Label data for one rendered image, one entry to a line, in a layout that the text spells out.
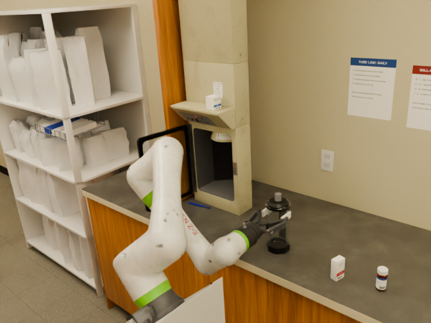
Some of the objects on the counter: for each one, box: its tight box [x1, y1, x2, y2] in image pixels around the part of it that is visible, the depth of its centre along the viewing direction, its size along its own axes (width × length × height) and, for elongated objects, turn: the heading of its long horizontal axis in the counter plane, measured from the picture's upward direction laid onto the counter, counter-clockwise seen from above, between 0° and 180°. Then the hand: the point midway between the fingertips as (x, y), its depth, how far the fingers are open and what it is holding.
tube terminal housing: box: [183, 61, 252, 216], centre depth 222 cm, size 25×32×77 cm
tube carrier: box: [266, 199, 291, 249], centre depth 184 cm, size 11×11×21 cm
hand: (277, 213), depth 182 cm, fingers closed on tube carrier, 9 cm apart
